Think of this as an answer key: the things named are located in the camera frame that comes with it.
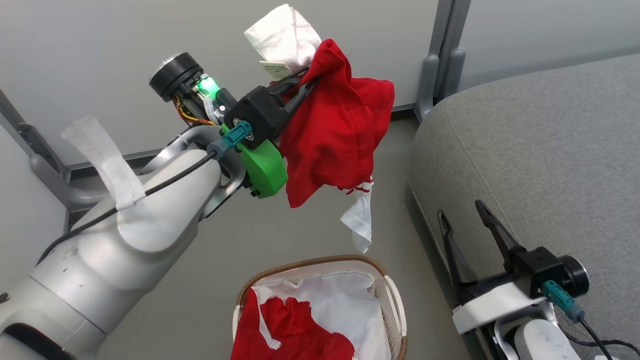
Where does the teal left cable connector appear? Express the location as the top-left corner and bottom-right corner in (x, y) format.
(207, 120), (253, 158)

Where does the teal right cable connector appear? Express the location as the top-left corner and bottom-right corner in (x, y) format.
(541, 280), (586, 322)

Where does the white basket with brown rim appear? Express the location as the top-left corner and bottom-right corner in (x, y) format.
(231, 254), (408, 360)

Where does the grey fabric sofa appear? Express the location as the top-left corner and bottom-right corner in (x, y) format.
(406, 52), (640, 360)

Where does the grey partition corner post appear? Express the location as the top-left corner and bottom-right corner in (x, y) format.
(414, 0), (472, 122)

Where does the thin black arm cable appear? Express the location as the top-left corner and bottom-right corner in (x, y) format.
(36, 150), (221, 266)
(560, 315), (640, 360)

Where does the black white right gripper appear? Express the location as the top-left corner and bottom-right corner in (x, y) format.
(437, 200), (590, 335)

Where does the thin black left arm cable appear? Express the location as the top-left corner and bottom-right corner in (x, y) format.
(36, 150), (221, 266)

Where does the teal cable connector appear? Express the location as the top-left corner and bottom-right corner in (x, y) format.
(541, 280), (586, 322)
(207, 120), (253, 158)

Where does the red white jersey with label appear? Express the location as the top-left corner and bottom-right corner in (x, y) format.
(244, 4), (396, 254)

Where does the white basket liner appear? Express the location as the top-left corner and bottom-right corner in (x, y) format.
(250, 270), (393, 360)

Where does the red jersey with white stripe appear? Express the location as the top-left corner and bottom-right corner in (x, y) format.
(230, 287), (357, 360)

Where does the white tape strip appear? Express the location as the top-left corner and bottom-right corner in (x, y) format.
(61, 114), (156, 221)

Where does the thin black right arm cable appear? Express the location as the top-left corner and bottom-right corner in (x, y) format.
(560, 315), (640, 360)

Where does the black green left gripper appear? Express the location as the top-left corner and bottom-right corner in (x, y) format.
(149, 52), (321, 199)

